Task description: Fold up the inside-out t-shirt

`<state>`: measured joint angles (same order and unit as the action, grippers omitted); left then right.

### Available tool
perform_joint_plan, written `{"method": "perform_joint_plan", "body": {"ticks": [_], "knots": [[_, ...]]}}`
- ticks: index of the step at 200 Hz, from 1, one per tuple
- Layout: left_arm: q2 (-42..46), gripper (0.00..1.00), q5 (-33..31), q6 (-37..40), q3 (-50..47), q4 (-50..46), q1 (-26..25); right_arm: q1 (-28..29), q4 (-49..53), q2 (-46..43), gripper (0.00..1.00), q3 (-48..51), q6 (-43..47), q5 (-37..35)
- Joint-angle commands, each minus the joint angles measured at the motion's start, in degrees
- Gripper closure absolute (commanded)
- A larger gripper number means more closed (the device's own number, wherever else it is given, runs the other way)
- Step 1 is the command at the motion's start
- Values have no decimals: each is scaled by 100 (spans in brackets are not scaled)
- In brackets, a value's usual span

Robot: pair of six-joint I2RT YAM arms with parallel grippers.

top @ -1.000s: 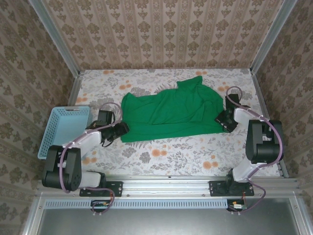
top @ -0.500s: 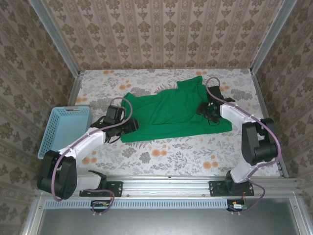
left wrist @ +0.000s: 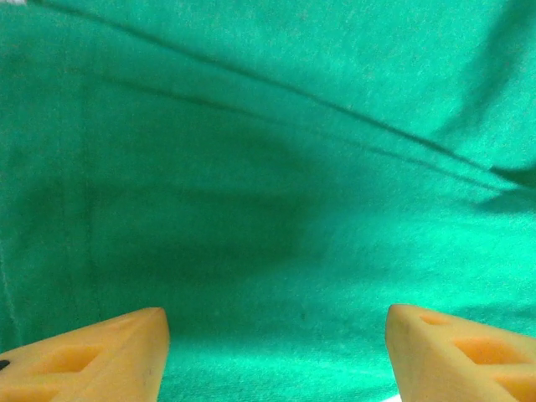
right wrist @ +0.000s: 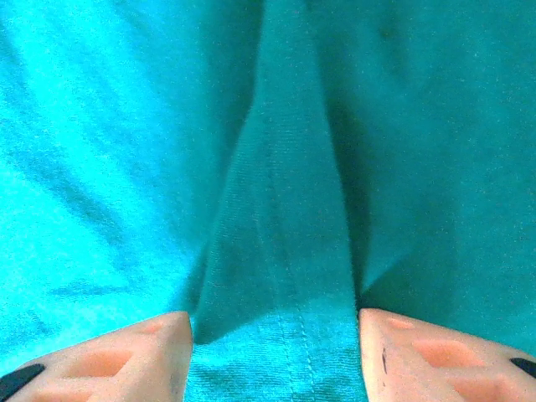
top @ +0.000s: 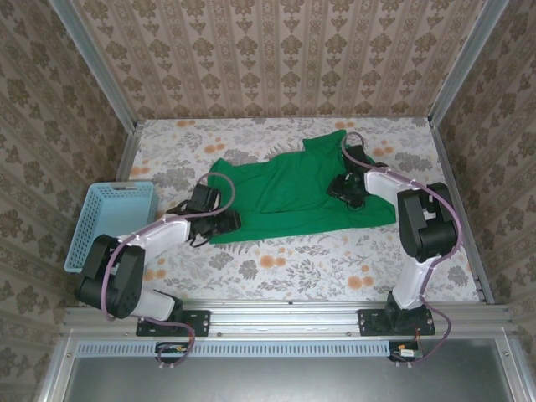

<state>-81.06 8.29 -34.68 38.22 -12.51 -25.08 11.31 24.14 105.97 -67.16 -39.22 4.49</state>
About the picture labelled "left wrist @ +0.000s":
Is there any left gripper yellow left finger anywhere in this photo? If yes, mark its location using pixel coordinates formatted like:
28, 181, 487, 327
0, 307, 171, 402

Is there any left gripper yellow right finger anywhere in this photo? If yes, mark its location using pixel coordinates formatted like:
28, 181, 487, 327
384, 303, 536, 402

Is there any green t-shirt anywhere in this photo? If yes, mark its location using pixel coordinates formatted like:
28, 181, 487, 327
0, 0, 536, 402

